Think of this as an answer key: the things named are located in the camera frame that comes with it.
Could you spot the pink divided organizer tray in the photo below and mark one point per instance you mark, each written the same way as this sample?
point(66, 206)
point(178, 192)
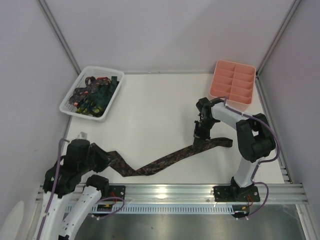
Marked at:
point(235, 81)

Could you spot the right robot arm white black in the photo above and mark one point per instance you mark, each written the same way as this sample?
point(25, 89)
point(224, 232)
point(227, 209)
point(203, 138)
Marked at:
point(255, 141)

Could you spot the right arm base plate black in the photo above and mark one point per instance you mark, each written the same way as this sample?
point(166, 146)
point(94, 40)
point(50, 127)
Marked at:
point(232, 193)

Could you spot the dark green tie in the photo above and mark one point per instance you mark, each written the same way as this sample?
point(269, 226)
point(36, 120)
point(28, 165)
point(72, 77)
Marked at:
point(99, 100)

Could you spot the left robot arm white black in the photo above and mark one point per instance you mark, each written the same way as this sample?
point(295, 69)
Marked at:
point(60, 182)

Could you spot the dark brown floral tie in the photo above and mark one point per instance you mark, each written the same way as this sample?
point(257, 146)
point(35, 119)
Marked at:
point(125, 170)

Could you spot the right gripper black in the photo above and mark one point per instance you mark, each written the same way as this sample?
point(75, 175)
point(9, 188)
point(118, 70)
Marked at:
point(200, 135)

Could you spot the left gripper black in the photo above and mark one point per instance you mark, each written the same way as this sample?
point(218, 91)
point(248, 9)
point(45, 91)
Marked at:
point(100, 159)

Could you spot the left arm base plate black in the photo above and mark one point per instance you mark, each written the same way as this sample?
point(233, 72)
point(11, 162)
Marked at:
point(117, 192)

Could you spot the navy tie with red dots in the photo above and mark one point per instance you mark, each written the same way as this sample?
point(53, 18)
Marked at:
point(92, 85)

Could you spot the aluminium mounting rail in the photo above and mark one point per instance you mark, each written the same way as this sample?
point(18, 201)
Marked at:
point(204, 193)

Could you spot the left aluminium corner post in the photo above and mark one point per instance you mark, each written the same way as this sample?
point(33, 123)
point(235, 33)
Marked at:
point(53, 24)

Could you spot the white plastic basket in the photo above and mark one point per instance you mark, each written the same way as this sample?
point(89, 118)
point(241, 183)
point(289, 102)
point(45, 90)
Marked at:
point(82, 111)

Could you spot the aluminium corner post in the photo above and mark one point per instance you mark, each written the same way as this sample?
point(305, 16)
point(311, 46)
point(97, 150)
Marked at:
point(278, 36)
point(53, 24)

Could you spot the right aluminium corner post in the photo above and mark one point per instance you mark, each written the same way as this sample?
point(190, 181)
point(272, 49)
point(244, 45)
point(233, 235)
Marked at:
point(278, 36)

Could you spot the white slotted cable duct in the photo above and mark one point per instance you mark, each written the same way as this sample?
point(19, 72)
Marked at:
point(210, 208)

